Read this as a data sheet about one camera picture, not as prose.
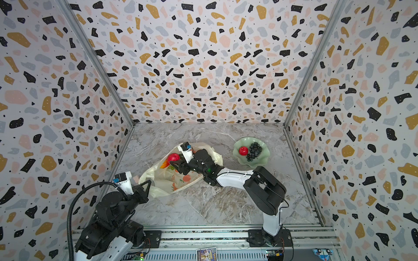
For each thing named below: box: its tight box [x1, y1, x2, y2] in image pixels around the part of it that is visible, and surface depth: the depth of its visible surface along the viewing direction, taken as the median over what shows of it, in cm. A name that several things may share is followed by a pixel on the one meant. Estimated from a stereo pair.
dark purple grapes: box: [246, 141, 263, 162], surface depth 102 cm
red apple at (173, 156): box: [167, 152, 181, 163], surface depth 80 cm
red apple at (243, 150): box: [238, 146, 249, 157], surface depth 103 cm
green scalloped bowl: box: [232, 137, 271, 169], surface depth 105 cm
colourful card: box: [195, 246, 218, 261], surface depth 70 cm
